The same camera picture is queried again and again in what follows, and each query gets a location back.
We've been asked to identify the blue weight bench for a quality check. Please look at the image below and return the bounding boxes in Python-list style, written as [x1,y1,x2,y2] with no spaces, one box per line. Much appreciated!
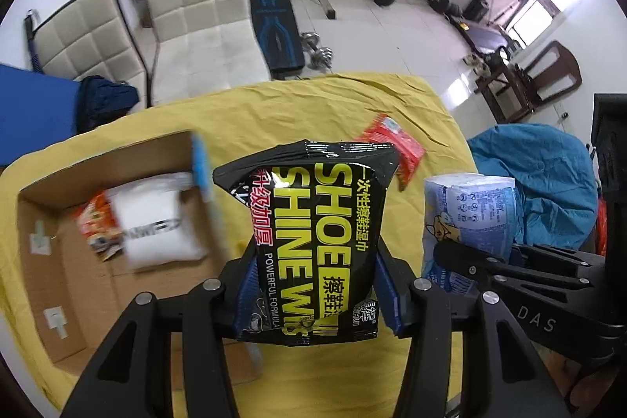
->
[250,0,305,80]

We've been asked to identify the white pillow pack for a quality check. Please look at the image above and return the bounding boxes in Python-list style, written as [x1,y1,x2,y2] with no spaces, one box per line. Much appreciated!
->
[105,172,206,271]

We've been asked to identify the beige quilted chair right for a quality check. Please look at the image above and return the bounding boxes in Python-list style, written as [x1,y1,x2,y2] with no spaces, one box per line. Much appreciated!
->
[147,0,271,106]

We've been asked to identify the blue mat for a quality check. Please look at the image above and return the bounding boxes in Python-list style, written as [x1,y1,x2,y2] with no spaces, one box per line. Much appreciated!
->
[0,65,80,166]

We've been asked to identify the dark wooden chair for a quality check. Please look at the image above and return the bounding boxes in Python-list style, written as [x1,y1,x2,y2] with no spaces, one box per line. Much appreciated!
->
[474,40,582,124]

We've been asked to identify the black shoe shine wipes pack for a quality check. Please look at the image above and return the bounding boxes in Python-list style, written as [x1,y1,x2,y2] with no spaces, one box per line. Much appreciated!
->
[212,140,400,346]

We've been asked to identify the teal blanket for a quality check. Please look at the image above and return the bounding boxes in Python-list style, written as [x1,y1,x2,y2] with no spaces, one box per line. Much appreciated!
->
[468,123,597,250]

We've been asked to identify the yellow tablecloth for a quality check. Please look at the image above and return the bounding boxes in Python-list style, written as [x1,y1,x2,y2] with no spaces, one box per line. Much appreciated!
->
[1,73,475,407]

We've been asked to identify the beige quilted chair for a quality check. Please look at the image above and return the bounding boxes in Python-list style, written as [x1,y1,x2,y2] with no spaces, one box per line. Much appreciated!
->
[147,0,271,106]
[32,0,152,110]

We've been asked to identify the dark blue cloth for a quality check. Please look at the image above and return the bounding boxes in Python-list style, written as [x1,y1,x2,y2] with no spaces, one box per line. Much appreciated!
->
[74,75,139,134]

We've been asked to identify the beige quilted chair left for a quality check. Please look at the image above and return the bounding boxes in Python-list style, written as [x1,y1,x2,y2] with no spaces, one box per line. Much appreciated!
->
[32,0,152,110]

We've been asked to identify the orange snack bag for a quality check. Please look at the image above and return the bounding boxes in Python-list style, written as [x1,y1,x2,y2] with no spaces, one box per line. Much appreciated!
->
[76,192,123,261]

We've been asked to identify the chrome dumbbells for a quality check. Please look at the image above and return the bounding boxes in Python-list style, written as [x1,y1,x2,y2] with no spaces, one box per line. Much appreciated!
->
[301,32,334,72]

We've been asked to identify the red snack packet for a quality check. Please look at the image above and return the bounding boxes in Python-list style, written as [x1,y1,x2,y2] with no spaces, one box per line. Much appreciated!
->
[357,114,425,191]

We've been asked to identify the blue tissue pack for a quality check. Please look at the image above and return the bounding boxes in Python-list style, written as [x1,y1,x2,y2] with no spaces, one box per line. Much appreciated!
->
[422,173,518,295]

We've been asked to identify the brown cardboard box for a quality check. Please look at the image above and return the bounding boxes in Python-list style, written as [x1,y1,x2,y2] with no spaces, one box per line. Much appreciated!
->
[16,130,264,387]

